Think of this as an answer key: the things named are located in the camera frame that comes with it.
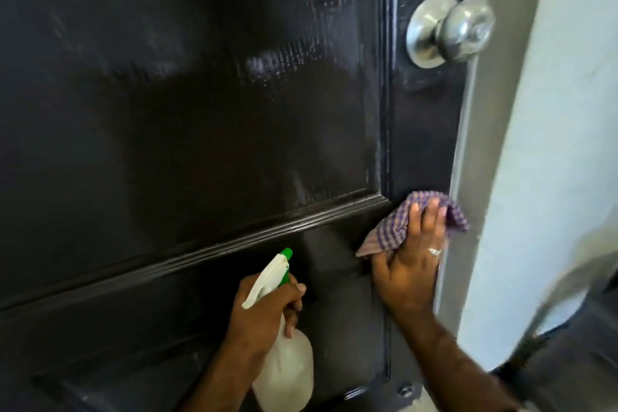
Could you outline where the person's right hand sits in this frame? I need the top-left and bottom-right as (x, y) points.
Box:
(371, 198), (450, 323)

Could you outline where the person's left hand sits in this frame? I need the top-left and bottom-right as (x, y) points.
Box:
(226, 274), (308, 363)

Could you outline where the purple checked cloth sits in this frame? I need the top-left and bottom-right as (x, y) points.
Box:
(355, 191), (470, 258)

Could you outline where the white spray bottle green nozzle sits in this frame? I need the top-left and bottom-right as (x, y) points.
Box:
(241, 248), (315, 412)

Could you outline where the person's left forearm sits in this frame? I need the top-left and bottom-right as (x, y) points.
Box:
(180, 346), (264, 412)

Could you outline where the person's right forearm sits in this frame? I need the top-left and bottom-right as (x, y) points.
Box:
(390, 311), (528, 412)

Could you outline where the silver round door knob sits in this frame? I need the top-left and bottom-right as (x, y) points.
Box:
(406, 0), (496, 70)

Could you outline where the black panelled door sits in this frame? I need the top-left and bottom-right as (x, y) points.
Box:
(0, 0), (489, 412)

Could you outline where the grey door frame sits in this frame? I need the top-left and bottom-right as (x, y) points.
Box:
(432, 0), (552, 336)

